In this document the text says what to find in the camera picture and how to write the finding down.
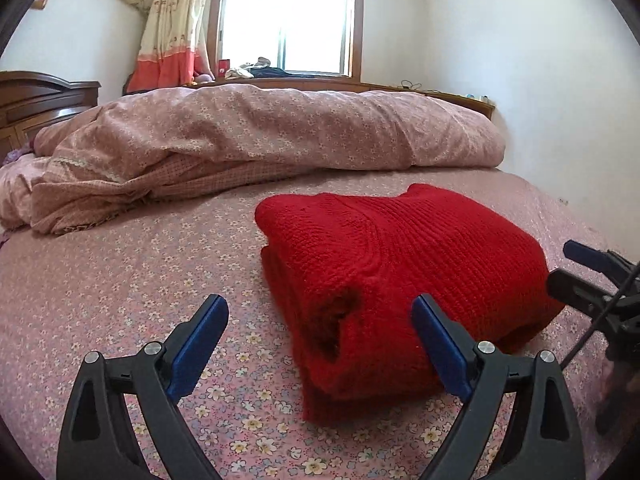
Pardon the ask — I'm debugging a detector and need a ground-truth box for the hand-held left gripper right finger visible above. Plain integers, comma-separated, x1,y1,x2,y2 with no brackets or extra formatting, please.
411,294,586,480

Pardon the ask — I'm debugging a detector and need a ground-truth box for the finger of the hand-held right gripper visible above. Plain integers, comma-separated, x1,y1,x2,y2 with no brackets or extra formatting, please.
563,240,640,282
546,269,640,329

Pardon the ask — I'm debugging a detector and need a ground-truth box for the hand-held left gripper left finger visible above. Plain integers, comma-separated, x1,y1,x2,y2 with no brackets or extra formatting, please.
56,294,230,480

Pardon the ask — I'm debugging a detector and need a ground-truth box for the red knit sweater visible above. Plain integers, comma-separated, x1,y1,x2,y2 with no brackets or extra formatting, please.
254,183,566,423

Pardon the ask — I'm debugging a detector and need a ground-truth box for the heap of clothes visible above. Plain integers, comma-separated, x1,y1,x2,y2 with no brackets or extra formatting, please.
225,56,306,80

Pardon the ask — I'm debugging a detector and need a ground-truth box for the pink floral bed sheet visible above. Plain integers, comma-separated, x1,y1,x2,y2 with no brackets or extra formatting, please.
0,167,640,480

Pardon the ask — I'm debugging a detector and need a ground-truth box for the pink floral duvet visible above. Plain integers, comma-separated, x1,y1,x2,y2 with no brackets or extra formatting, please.
30,82,507,236

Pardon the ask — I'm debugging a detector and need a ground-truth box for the dark wooden headboard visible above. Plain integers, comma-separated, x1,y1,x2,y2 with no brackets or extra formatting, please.
0,71,102,161

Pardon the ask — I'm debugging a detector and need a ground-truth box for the cream and red curtain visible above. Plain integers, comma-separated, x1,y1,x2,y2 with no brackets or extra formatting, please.
125,0,217,93

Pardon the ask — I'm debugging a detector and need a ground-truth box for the window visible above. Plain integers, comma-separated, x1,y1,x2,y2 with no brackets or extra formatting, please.
210,0,366,81

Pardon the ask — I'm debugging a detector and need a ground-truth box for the thin black cable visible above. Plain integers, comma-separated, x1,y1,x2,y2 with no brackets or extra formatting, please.
559,262,640,368

